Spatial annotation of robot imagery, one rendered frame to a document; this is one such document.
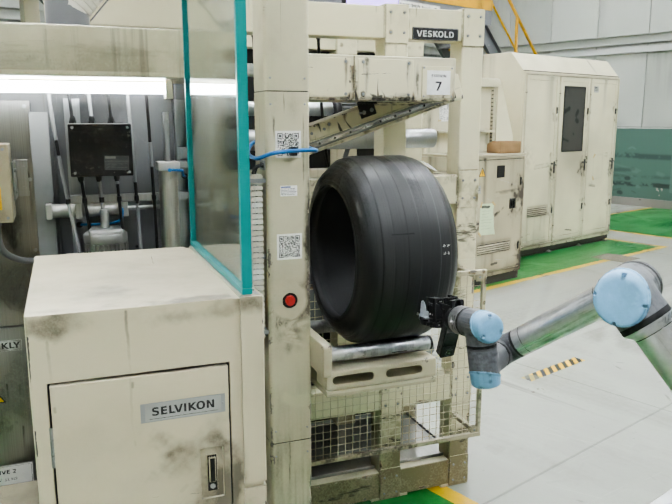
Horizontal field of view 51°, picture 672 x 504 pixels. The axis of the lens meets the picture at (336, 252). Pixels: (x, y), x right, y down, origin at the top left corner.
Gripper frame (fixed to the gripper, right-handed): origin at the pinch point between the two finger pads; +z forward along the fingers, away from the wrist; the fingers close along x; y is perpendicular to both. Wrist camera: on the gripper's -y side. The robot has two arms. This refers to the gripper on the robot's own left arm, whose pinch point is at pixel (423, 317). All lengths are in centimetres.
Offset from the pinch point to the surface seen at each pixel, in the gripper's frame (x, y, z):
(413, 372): -2.5, -19.1, 12.9
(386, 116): -14, 63, 49
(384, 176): 8.2, 40.6, 4.7
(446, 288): -6.4, 8.0, -2.5
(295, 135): 32, 53, 11
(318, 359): 28.4, -11.0, 11.8
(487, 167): -273, 60, 389
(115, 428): 88, -3, -53
